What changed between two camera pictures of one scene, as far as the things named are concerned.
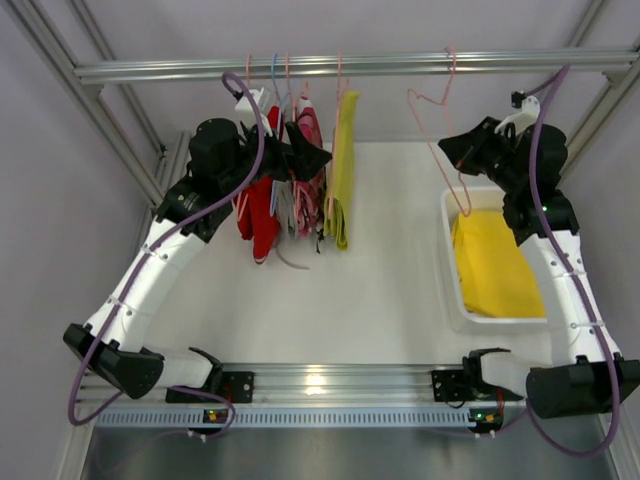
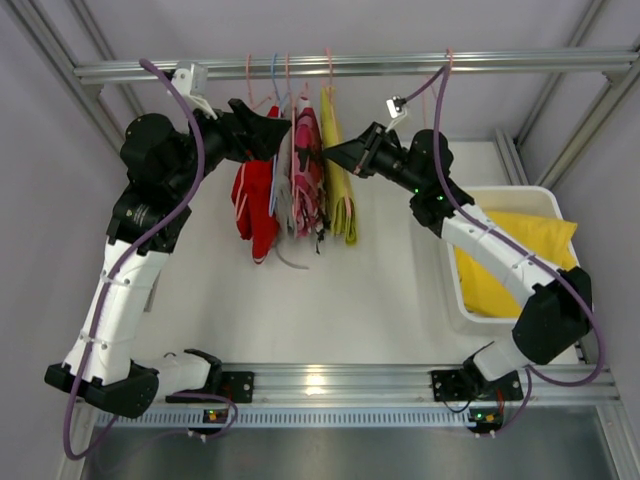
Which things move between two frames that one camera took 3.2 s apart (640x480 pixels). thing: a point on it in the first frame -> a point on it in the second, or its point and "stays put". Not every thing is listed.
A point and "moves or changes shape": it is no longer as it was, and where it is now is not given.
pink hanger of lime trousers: x=335 y=132 moves or changes shape
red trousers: x=256 y=208 stays put
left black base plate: x=234 y=386 stays put
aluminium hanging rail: x=354 y=66 stays put
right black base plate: x=458 y=385 stays put
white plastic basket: x=456 y=201 stays put
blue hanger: x=274 y=63 stays put
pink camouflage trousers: x=309 y=193 stays put
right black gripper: x=483 y=151 -> x=370 y=151
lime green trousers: x=337 y=199 moves or changes shape
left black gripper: x=279 y=154 -> x=238 y=128
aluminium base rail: x=330 y=387 stays put
